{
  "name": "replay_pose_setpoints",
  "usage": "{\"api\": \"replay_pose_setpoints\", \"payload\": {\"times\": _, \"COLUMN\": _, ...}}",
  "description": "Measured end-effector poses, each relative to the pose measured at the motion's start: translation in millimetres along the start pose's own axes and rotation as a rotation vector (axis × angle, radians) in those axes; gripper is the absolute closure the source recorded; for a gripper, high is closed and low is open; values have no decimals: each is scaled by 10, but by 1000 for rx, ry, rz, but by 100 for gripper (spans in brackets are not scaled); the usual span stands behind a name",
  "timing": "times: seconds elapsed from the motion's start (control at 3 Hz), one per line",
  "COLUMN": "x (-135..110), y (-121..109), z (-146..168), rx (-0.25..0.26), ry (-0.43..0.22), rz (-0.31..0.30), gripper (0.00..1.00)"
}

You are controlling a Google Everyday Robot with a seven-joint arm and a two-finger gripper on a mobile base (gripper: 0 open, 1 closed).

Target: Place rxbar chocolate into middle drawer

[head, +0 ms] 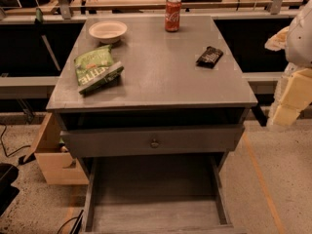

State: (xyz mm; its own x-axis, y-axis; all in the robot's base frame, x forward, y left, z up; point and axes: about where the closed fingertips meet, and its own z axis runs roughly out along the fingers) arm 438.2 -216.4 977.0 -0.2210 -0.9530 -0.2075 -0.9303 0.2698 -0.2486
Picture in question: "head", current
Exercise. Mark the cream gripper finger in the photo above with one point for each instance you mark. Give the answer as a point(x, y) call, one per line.
point(293, 94)

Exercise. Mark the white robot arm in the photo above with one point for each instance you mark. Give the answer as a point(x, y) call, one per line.
point(295, 40)

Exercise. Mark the grey wooden drawer cabinet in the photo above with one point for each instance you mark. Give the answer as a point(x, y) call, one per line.
point(161, 84)

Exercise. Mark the round drawer knob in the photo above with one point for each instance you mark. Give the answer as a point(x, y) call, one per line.
point(154, 143)

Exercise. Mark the open grey middle drawer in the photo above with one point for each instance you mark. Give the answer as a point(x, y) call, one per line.
point(156, 194)

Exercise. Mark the grey top drawer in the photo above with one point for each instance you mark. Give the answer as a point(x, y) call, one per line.
point(136, 141)

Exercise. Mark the red coca-cola can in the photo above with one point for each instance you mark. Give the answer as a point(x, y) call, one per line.
point(172, 15)

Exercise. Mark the white paper bowl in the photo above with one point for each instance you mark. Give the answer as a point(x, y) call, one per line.
point(108, 32)

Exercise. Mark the green kettle chips bag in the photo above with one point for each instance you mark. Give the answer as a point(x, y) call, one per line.
point(96, 68)

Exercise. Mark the light wooden box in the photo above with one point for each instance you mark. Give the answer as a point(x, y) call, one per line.
point(55, 162)

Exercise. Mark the black object at left edge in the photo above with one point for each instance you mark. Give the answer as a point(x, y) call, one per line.
point(8, 174)

